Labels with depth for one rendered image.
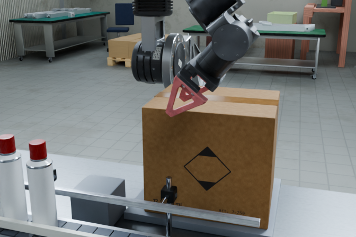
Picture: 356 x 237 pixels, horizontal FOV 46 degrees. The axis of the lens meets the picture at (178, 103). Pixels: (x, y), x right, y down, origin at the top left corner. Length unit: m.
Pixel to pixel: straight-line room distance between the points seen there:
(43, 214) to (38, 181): 0.08
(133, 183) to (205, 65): 0.61
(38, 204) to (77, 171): 0.44
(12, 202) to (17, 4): 7.91
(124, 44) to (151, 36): 5.86
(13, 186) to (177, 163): 0.36
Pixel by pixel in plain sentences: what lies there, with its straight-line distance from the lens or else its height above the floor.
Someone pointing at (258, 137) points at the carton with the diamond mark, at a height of 1.07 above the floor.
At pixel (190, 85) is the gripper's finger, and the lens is 0.70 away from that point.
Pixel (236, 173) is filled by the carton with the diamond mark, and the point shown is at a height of 0.98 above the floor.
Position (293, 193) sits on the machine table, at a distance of 1.23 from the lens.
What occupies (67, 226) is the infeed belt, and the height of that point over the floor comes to 0.88.
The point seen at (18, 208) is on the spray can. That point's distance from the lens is 0.99.
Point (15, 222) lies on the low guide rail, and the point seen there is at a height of 0.91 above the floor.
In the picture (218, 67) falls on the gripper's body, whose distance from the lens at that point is 0.73.
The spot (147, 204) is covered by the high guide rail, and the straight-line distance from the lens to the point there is 0.87.
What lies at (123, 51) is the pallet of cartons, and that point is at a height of 0.26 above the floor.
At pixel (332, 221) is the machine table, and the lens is 1.13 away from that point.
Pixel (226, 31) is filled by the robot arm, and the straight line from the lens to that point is 0.64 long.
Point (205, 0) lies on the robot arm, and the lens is 0.71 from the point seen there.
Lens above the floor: 1.39
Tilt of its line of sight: 16 degrees down
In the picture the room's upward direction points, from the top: straight up
